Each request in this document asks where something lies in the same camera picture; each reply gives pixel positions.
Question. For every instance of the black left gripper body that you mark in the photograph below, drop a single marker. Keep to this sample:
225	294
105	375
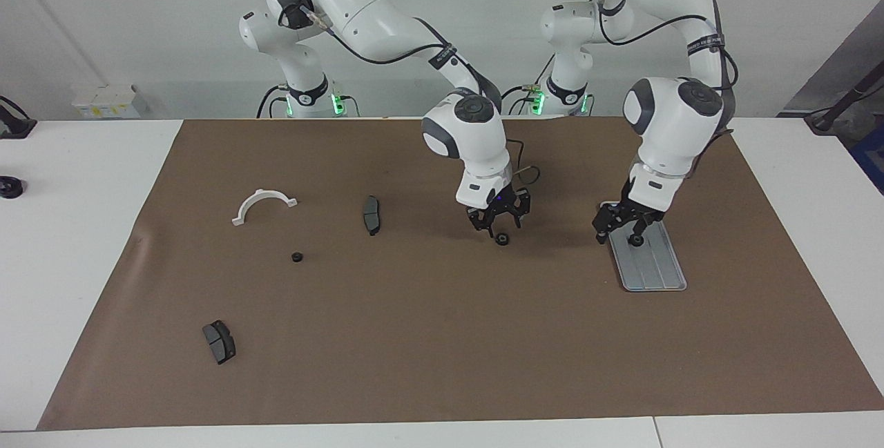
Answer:
635	206

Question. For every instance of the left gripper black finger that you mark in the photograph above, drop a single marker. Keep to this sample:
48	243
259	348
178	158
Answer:
646	220
606	217

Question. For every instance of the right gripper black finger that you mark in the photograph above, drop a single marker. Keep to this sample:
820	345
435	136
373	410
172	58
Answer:
522	205
482	219

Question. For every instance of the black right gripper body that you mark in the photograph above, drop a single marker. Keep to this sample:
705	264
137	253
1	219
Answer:
501	203

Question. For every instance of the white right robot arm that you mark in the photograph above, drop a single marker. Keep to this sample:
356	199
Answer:
366	13

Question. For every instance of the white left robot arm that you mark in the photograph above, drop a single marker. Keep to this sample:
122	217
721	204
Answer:
670	117

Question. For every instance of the silver metal tray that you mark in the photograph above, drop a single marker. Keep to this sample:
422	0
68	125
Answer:
656	268

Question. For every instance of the long narrow grey brake pad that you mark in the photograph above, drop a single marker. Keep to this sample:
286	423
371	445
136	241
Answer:
371	215

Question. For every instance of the brown table mat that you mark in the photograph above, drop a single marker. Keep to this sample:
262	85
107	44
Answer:
449	330

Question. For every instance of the black stand pole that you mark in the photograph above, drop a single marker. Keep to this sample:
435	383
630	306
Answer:
846	99

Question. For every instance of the blue crate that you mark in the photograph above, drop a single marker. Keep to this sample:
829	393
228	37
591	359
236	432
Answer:
871	158

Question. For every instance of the short wide grey brake pad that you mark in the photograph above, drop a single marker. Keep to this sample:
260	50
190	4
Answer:
219	343

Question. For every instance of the white cardboard box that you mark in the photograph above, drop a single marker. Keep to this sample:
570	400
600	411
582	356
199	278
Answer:
107	101

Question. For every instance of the black round knob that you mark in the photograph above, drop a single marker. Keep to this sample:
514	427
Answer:
10	187

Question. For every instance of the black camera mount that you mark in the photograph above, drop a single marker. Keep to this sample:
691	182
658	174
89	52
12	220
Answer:
14	125

